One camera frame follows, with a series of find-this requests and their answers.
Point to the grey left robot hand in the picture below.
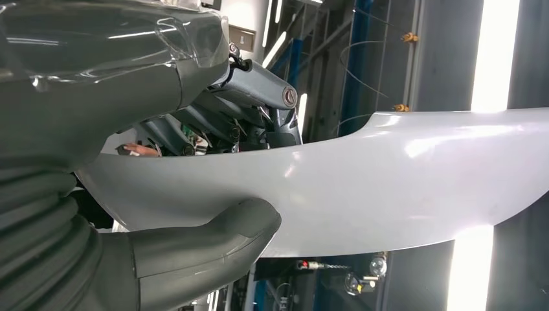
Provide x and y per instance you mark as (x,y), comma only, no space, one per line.
(107,86)

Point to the person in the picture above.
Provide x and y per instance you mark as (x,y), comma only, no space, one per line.
(139,150)

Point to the red-tipped silver rod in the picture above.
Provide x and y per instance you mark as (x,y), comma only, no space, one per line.
(317,265)

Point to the brass fitting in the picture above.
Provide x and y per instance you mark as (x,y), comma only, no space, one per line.
(401,108)
(409,37)

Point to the yellow black device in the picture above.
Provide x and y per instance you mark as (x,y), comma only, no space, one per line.
(356,283)

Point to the round chrome fitting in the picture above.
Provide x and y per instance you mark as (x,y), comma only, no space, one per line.
(378,267)

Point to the grey wall box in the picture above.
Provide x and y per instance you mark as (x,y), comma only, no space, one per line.
(244,38)

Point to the blue steel post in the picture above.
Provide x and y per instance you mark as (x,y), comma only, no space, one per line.
(356,64)

